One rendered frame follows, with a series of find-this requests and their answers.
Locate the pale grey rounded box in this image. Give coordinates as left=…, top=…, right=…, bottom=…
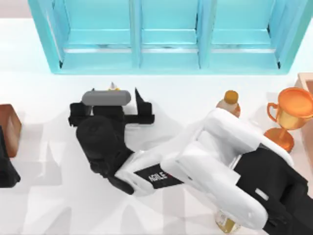
left=81, top=90, right=132, bottom=108

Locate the light blue rack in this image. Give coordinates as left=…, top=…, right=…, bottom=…
left=27, top=0, right=309, bottom=75

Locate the brown block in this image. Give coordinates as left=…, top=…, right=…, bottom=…
left=0, top=103, right=22, bottom=159

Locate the brown-capped bottle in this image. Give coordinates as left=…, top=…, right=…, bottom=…
left=216, top=90, right=242, bottom=118

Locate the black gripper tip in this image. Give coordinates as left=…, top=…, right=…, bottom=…
left=0, top=125, right=22, bottom=188

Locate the yellow bottle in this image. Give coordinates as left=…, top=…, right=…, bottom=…
left=214, top=210, right=243, bottom=234

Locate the orange gold trophy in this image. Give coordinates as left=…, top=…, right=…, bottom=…
left=264, top=87, right=313, bottom=152

